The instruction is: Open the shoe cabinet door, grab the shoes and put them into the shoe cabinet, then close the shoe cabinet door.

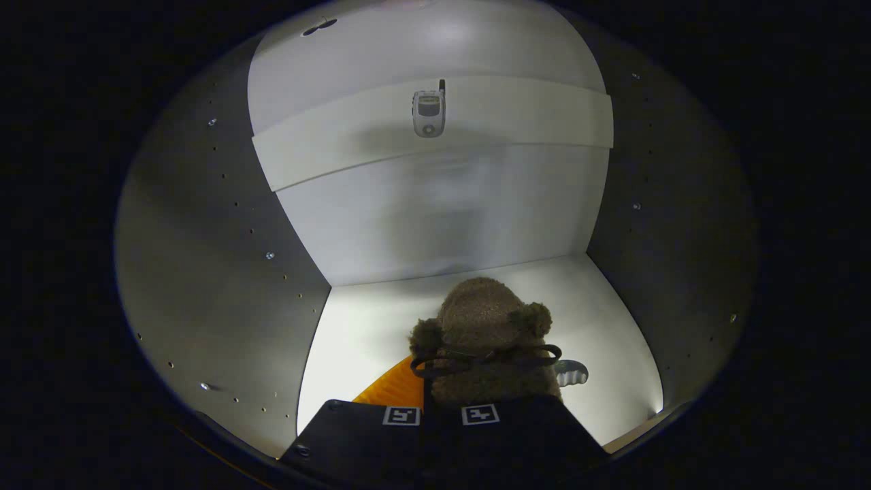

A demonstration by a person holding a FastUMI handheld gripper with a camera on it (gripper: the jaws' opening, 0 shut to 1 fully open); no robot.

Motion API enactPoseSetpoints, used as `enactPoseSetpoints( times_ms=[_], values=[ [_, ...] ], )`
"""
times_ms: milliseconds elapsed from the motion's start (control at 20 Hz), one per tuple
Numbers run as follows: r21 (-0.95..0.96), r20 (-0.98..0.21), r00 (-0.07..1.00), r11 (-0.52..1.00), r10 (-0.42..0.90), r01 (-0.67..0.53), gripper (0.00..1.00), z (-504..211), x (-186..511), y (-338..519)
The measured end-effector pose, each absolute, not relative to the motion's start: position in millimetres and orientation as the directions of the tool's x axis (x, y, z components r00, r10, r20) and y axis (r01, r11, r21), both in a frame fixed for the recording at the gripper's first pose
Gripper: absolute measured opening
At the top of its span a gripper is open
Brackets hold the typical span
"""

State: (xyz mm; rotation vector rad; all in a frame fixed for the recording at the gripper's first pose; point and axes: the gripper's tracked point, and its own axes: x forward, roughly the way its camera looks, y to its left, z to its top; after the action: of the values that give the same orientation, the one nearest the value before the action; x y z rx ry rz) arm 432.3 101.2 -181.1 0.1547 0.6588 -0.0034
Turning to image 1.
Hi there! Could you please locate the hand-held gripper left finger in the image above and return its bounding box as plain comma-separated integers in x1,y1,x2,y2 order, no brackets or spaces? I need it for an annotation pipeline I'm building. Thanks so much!
279,354,426,489

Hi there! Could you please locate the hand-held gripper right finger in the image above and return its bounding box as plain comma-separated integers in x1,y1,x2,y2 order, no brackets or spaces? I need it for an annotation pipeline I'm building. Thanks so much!
423,397,610,489

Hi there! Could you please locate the brown plush shoe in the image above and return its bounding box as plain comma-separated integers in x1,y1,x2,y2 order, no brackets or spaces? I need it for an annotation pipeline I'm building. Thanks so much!
408,277,565,409

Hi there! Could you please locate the dark grey shoe cabinet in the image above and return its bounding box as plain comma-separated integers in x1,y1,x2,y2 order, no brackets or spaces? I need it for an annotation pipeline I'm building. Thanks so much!
114,0,759,477

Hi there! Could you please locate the small silver ribbed object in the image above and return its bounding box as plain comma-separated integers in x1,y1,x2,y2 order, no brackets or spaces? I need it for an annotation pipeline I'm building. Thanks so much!
555,359,590,387

